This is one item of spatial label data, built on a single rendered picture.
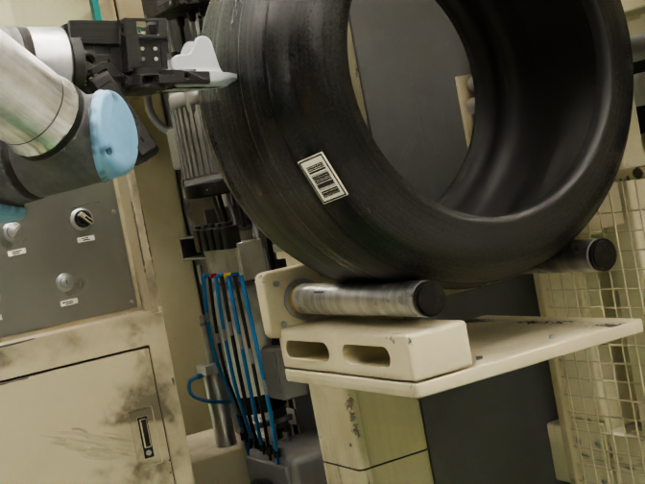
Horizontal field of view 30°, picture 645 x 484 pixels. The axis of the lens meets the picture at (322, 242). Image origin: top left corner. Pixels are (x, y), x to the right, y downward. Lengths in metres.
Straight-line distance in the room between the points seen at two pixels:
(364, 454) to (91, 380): 0.49
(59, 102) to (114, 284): 0.94
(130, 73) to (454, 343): 0.51
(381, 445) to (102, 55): 0.78
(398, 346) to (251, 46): 0.40
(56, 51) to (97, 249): 0.77
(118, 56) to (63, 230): 0.70
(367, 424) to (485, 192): 0.40
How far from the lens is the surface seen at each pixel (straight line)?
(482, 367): 1.52
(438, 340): 1.48
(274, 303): 1.75
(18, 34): 1.38
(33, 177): 1.28
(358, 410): 1.85
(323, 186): 1.42
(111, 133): 1.24
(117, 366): 2.06
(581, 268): 1.65
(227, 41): 1.53
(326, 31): 1.43
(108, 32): 1.43
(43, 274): 2.07
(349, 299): 1.60
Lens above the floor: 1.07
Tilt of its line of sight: 3 degrees down
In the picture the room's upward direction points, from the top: 11 degrees counter-clockwise
